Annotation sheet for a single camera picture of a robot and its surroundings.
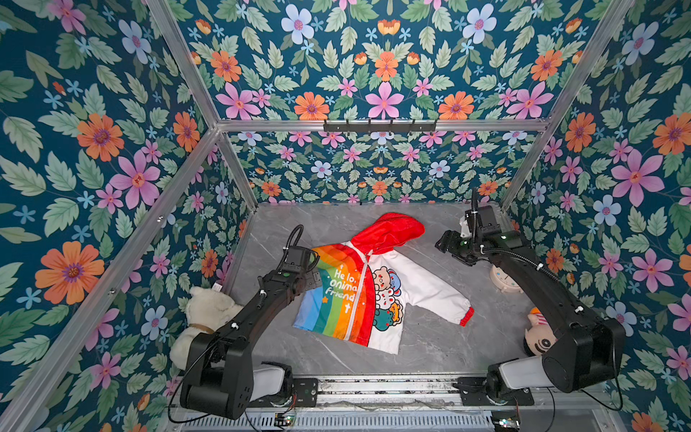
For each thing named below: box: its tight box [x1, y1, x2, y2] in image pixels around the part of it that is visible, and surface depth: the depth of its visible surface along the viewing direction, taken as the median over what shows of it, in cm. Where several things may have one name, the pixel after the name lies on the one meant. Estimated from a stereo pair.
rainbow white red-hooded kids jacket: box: [292, 213, 475, 355], surface depth 92 cm
